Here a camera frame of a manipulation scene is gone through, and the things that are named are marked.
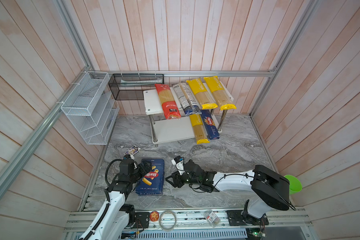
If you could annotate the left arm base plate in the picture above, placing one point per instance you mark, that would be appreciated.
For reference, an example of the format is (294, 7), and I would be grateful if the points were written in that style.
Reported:
(139, 220)

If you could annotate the small card on floor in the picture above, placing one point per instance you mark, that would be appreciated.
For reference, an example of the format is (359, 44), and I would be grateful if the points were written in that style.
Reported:
(132, 150)

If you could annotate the blue Barilla spaghetti box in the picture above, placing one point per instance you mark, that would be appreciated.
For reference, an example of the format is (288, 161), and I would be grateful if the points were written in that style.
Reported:
(209, 125)

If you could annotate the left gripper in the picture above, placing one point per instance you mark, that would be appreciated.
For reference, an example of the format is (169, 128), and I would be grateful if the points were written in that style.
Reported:
(143, 171)

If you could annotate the clear blue spaghetti bag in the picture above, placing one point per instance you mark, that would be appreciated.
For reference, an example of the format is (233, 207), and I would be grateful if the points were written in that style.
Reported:
(186, 99)

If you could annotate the green round object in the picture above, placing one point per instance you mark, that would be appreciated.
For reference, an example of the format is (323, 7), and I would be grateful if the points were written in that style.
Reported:
(295, 184)

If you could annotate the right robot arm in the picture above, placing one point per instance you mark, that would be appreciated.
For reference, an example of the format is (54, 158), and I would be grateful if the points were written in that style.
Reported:
(271, 188)

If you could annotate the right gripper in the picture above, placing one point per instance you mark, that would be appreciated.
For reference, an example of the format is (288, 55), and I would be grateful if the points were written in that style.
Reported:
(176, 176)

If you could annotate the red spaghetti bag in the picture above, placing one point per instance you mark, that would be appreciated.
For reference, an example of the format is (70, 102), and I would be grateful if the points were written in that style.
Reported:
(167, 101)

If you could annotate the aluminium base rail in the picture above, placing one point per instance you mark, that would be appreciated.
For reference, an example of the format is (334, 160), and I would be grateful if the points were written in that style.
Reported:
(194, 219)

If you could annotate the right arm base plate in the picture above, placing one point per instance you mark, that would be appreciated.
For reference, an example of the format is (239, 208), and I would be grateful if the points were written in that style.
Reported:
(239, 218)

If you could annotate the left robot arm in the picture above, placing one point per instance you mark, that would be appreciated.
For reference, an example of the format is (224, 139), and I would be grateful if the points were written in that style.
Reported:
(114, 215)

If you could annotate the white wire mesh organizer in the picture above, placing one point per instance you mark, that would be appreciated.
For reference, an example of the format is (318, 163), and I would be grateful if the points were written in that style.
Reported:
(90, 109)

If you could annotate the blue Barilla rigatoni box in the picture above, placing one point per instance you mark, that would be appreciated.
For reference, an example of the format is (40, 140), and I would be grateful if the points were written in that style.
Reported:
(152, 183)

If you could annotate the white two-tier shelf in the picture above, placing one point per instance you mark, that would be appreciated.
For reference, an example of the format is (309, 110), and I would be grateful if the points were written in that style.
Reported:
(166, 131)

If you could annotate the yellow Pastatime spaghetti bag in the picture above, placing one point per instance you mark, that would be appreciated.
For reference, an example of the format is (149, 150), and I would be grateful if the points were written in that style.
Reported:
(198, 128)
(200, 92)
(223, 101)

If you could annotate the red round sticker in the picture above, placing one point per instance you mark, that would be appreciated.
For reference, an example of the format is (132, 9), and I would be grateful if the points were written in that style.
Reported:
(154, 216)

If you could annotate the small clear plastic box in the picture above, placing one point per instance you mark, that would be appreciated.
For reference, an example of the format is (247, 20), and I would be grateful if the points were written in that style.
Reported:
(211, 218)

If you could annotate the black wire mesh basket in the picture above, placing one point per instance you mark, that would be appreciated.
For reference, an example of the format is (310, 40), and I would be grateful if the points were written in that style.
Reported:
(131, 87)

